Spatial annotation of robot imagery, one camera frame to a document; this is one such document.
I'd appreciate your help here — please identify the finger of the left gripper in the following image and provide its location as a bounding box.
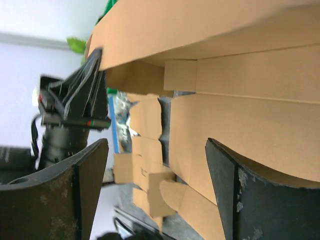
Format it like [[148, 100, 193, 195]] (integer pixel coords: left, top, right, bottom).
[[62, 47, 103, 118]]

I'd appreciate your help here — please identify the small cardboard box blank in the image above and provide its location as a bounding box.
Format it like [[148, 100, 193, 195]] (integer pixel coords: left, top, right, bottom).
[[113, 93, 176, 230]]

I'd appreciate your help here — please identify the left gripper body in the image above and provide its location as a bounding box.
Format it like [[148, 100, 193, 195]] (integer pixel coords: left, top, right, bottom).
[[38, 74, 111, 130]]

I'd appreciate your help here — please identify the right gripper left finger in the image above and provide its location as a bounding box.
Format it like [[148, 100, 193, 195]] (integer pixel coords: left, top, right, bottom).
[[0, 138, 109, 240]]

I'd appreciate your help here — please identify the green plastic tray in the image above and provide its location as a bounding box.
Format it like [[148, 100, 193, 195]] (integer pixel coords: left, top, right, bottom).
[[95, 0, 117, 25]]

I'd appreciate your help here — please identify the large cardboard box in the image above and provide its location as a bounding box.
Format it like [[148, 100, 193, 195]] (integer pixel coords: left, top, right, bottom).
[[87, 0, 320, 240]]

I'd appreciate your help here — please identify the green leaf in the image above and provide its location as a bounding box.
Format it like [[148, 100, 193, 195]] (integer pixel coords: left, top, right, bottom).
[[66, 36, 86, 54]]

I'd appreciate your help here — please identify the clear plastic bag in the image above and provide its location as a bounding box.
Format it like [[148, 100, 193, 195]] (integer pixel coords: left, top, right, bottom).
[[113, 91, 139, 153]]

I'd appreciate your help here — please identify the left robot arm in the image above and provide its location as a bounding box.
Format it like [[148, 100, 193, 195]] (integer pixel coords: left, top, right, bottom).
[[0, 47, 111, 185]]

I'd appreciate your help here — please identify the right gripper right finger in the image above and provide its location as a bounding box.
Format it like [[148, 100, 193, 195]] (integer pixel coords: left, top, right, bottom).
[[205, 138, 320, 240]]

